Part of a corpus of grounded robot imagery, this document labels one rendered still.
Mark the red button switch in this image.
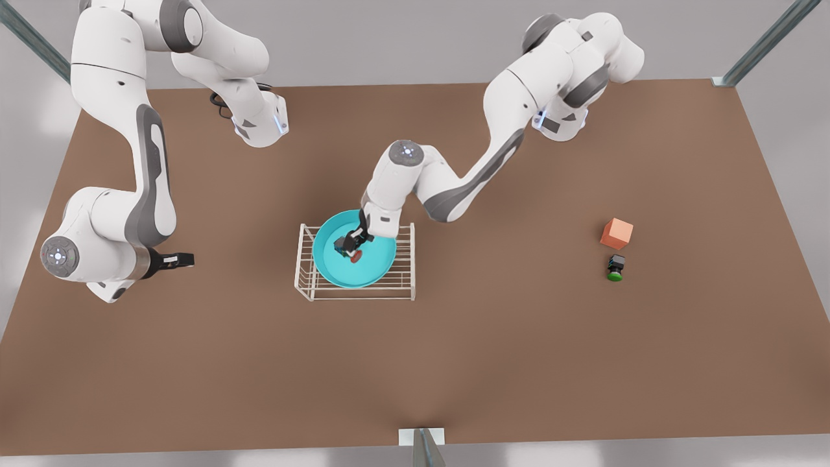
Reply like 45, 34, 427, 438
334, 236, 364, 265

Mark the teal plate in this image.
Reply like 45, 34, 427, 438
312, 209, 397, 289

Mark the orange cube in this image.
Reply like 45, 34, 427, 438
600, 218, 634, 251

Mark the white wire shelf rack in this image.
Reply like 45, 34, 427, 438
294, 223, 416, 302

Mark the black cable loop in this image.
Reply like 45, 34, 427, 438
209, 82, 274, 120

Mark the silver frame post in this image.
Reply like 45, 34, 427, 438
711, 0, 823, 88
397, 427, 447, 467
0, 3, 72, 85

